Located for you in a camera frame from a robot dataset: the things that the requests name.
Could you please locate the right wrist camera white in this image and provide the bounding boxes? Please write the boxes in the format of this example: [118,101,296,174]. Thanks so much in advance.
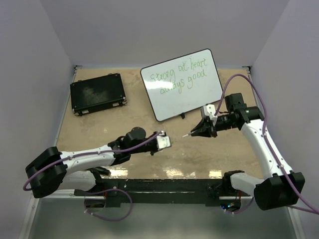
[200,104,218,126]

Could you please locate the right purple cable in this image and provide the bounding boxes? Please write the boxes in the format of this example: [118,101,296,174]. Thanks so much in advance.
[215,74,319,215]

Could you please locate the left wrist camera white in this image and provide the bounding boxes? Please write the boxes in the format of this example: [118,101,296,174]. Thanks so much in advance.
[156,131,172,151]

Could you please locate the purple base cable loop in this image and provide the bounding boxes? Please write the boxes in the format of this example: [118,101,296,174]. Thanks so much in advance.
[84,188,134,221]

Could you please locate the white whiteboard with dark frame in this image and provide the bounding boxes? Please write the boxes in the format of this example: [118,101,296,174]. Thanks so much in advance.
[140,48,223,122]

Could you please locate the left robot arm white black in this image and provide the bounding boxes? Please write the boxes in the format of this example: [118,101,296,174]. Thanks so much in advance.
[23,127,171,198]

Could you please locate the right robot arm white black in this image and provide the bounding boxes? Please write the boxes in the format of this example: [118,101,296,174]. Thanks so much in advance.
[190,93,305,211]

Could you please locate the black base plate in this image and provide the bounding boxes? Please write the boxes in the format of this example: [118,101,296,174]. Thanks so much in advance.
[74,178,250,208]

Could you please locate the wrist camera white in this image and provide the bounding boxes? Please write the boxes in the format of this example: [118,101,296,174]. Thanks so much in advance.
[156,131,172,151]
[200,104,218,126]

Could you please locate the black white eraser tool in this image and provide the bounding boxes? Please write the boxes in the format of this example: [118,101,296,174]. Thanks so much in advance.
[89,167,111,176]

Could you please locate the black flat case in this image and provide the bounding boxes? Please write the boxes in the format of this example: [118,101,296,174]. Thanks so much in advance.
[70,73,127,116]

